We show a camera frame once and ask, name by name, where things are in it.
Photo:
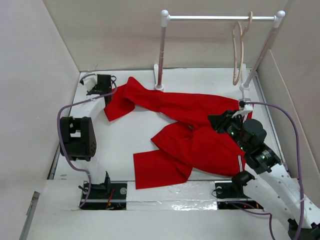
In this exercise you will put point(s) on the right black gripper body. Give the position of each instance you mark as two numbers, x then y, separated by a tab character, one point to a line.
232	126

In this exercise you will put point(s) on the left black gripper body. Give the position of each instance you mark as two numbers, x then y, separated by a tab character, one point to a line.
93	89

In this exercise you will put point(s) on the red trousers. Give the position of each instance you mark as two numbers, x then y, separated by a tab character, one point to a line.
186	144

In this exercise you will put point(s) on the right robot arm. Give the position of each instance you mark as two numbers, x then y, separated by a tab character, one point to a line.
270	186

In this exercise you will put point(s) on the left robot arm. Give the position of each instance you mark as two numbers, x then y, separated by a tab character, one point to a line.
77	137

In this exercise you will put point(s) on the beige wooden hanger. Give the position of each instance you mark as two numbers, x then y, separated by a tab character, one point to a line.
238	34

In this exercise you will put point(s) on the white clothes rack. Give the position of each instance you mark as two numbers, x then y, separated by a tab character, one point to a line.
243	24

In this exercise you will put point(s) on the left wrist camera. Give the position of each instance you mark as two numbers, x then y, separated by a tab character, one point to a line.
89	82

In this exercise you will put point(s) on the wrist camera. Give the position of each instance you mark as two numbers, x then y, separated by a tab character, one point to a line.
245	108
89	82

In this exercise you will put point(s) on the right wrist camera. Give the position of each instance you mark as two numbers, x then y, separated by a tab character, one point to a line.
245	108

